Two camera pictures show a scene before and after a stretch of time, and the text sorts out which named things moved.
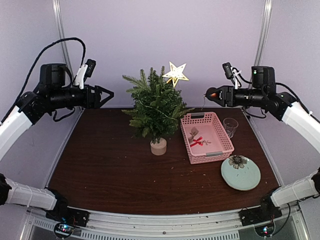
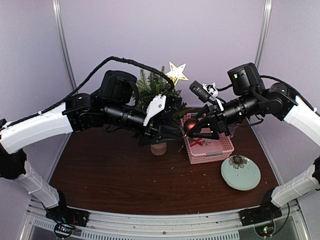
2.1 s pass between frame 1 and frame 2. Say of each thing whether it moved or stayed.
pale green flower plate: stayed
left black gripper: moved
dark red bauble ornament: moved
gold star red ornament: stayed
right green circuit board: stayed
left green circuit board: stayed
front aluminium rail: stayed
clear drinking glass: stayed
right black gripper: moved
